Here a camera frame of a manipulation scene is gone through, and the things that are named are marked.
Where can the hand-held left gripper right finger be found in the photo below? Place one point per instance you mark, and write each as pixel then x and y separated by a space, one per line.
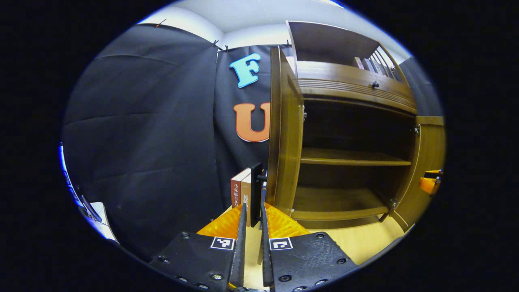
pixel 266 251

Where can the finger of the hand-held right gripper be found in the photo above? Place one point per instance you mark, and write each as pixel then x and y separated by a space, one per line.
pixel 429 184

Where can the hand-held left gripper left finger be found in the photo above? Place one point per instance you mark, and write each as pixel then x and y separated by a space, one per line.
pixel 238 251

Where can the wooden cabinet door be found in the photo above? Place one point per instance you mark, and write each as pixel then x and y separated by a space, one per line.
pixel 425 150
pixel 288 142

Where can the wooden double-door shoe cabinet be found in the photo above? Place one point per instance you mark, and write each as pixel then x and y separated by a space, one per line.
pixel 344 77

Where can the wooden inner cabinet shelf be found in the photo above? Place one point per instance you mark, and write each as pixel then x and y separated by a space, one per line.
pixel 348 157

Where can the tan book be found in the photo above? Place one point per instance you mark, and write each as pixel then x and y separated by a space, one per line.
pixel 245 194

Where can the red-brown book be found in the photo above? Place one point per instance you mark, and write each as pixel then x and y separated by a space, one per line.
pixel 235 190

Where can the pale grey shelf book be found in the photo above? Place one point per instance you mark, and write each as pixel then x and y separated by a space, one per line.
pixel 377 67

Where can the pink shelf book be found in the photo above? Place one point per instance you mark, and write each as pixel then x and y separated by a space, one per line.
pixel 358 63

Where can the black backdrop cloth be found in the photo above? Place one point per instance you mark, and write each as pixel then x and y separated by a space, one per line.
pixel 142 142

